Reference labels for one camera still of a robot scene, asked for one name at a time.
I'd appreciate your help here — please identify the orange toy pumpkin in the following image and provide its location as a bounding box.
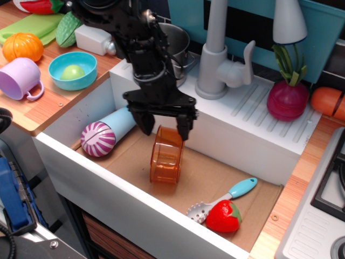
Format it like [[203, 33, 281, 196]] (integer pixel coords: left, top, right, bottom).
[[2, 32, 44, 62]]

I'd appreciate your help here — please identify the purple striped toy onion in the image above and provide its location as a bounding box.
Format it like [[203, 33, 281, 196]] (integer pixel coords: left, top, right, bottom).
[[80, 121, 116, 157]]

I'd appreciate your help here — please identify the brown cardboard sink liner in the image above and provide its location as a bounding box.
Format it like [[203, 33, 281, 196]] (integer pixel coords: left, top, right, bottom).
[[72, 128, 283, 252]]

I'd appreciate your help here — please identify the black cable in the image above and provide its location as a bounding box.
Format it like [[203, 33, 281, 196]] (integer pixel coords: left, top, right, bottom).
[[0, 223, 17, 259]]

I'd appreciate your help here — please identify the red toy strawberry top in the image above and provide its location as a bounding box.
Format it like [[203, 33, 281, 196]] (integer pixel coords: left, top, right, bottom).
[[13, 0, 64, 15]]

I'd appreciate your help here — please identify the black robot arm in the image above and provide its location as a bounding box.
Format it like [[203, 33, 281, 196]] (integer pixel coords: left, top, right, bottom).
[[66, 1, 197, 141]]

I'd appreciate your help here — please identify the grey toy faucet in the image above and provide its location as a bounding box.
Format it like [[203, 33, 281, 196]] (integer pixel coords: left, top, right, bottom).
[[195, 1, 256, 100]]

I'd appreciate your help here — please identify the teal plastic bin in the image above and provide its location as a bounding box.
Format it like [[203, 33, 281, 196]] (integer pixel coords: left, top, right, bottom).
[[168, 1, 344, 83]]

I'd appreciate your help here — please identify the white salt shaker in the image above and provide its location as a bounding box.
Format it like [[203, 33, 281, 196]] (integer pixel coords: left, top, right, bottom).
[[74, 25, 116, 56]]

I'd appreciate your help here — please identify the slotted spoon with blue handle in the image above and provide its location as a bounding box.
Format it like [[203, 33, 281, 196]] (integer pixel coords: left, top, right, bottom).
[[186, 178, 258, 224]]

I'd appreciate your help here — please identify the toy stove top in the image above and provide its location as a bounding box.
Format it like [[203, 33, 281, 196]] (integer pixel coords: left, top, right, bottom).
[[275, 127, 344, 258]]

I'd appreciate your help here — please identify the white cone lamp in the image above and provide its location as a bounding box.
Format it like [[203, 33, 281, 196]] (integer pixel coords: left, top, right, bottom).
[[273, 0, 308, 45]]

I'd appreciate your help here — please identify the orange toy carrot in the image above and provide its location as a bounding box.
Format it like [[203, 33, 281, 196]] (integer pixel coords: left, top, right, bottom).
[[310, 87, 344, 121]]

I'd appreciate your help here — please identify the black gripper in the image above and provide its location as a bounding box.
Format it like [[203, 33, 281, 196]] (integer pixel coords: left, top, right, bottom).
[[123, 71, 197, 141]]

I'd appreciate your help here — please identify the silver metal pot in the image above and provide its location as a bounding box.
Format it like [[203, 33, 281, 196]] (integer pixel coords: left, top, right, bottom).
[[159, 23, 196, 87]]

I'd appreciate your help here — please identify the light blue plastic cup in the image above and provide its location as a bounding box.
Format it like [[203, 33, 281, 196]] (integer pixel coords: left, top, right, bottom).
[[99, 106, 136, 144]]

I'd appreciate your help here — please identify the green toy bitter gourd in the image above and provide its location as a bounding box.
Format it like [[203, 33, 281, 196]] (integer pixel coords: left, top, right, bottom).
[[56, 12, 82, 48]]

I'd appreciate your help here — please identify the purple toy beet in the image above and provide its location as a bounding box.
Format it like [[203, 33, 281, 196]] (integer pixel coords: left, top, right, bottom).
[[267, 44, 309, 122]]

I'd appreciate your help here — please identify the blue box device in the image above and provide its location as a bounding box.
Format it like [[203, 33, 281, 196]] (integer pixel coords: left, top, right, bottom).
[[1, 141, 49, 236]]

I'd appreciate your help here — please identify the green cutting board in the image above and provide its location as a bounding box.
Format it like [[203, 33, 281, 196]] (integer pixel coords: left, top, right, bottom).
[[1, 13, 64, 46]]

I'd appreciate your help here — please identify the orange transparent plastic pot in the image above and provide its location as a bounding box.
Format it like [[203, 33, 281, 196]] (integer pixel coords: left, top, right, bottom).
[[150, 125, 185, 184]]

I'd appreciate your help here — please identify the green toy ball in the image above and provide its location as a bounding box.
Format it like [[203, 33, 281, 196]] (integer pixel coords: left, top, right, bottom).
[[60, 65, 85, 80]]

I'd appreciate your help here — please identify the teal plastic bowl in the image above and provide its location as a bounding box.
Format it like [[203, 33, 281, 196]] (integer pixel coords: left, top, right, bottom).
[[49, 51, 98, 91]]

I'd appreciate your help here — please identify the lilac plastic mug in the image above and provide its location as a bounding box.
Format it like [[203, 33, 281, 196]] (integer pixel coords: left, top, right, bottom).
[[1, 57, 45, 101]]

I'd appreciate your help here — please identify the toy strawberry in sink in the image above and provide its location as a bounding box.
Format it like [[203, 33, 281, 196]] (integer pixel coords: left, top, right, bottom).
[[206, 200, 242, 233]]

